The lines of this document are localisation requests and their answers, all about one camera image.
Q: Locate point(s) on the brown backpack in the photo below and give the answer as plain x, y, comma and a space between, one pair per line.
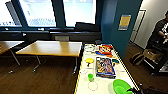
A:
136, 59

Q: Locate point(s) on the blue snack box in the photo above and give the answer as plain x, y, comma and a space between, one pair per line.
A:
106, 67

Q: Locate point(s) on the small green cup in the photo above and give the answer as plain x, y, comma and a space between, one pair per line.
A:
90, 77

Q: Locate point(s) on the person in dark shirt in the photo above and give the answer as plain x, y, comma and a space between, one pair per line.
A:
161, 30

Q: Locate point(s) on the white air hockey table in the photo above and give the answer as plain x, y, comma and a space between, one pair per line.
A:
83, 80

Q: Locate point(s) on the green bowl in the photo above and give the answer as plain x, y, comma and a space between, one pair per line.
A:
120, 86

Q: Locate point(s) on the black sofa cushion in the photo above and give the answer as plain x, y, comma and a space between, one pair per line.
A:
87, 26

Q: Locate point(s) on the dark sofa row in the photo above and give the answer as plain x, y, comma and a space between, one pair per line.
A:
33, 35

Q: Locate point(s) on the yellow wall sign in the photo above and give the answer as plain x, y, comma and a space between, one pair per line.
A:
124, 22

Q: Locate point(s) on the white framed door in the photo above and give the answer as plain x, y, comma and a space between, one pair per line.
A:
137, 25

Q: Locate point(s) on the bright window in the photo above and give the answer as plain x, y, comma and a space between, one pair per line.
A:
38, 13
80, 12
6, 13

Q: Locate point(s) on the clear glass bowl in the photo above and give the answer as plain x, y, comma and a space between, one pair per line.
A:
89, 48

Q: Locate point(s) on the red flat item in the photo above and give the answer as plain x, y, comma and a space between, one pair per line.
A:
105, 50

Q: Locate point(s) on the black wheeled cart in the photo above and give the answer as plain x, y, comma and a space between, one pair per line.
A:
158, 65

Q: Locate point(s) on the brown cardboard box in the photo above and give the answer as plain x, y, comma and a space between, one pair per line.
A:
152, 55

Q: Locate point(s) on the teal paddle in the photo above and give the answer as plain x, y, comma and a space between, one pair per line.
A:
115, 61

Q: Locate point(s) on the wooden office table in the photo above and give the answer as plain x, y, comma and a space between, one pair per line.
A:
8, 45
50, 48

